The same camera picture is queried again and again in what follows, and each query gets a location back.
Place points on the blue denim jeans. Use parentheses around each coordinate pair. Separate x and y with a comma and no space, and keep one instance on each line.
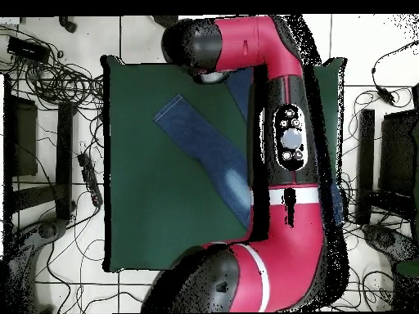
(203,140)

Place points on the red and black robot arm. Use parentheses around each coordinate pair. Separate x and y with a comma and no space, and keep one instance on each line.
(294,245)

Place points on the dark green table cloth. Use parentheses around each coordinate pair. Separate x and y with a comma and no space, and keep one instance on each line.
(147,212)

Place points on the black power strip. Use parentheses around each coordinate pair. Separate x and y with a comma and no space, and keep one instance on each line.
(90,178)

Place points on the black stand bar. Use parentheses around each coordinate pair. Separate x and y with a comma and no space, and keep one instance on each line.
(63,157)
(366,157)

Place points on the person's foot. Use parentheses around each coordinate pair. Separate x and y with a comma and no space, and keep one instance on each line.
(165,20)

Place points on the dark grey stand foot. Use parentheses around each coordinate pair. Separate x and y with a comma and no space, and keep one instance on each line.
(383,237)
(47,230)

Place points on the small black curved object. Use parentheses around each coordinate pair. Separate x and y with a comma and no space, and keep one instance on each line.
(68,27)

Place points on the dark green fabric piece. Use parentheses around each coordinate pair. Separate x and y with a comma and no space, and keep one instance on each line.
(407,268)

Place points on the black power adapter box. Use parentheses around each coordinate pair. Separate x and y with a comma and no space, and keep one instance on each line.
(27,49)

